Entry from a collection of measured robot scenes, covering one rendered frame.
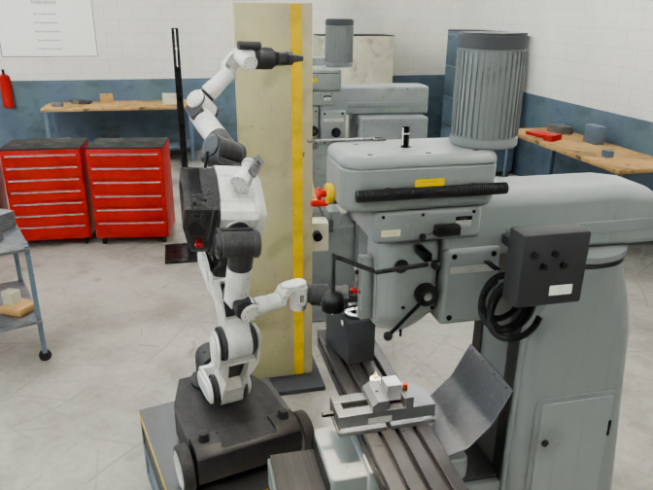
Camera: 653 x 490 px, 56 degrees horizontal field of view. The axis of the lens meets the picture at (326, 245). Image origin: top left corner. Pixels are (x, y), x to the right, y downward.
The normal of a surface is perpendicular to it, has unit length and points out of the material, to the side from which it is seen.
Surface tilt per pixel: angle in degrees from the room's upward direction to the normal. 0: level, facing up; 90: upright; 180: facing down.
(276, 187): 90
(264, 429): 0
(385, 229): 90
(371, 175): 90
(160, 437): 0
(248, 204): 35
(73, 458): 0
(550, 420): 89
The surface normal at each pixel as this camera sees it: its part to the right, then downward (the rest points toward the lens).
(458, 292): 0.23, 0.35
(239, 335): 0.40, -0.18
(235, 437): 0.01, -0.93
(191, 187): 0.26, -0.59
